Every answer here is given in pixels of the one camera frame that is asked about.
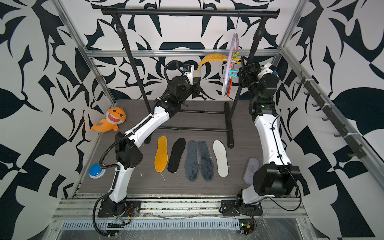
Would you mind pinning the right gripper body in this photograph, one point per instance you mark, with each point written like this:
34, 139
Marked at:
250, 79

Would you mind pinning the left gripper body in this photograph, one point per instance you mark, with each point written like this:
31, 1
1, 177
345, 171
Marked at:
193, 87

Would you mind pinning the lilac round clip hanger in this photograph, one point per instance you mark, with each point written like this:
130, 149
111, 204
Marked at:
234, 49

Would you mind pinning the orange fuzzy insole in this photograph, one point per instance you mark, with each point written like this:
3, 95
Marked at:
211, 58
161, 158

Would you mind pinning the black foam insole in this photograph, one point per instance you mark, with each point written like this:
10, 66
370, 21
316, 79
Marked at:
176, 154

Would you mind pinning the dark grey felt insole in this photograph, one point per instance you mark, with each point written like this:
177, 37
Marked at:
206, 164
191, 163

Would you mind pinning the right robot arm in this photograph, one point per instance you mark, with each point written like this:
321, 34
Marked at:
277, 176

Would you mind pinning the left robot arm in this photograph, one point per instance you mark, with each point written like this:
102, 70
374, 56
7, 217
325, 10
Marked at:
124, 154

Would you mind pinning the white orange-edged insole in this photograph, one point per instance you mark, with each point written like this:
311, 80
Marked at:
226, 88

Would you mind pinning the orange shark plush toy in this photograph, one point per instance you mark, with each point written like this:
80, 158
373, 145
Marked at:
114, 117

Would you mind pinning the grey fabric case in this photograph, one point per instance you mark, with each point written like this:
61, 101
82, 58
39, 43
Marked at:
252, 166

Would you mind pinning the blue round button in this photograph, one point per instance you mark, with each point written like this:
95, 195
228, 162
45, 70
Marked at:
96, 172

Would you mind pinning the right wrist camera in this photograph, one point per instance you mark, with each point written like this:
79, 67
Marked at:
268, 68

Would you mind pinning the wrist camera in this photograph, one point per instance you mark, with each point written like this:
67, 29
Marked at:
188, 72
268, 68

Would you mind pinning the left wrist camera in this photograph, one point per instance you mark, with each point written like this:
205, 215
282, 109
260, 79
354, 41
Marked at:
188, 72

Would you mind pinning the wall hook rail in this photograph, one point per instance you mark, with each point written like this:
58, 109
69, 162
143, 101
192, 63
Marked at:
334, 115

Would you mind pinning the white cable duct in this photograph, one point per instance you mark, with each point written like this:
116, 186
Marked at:
178, 224

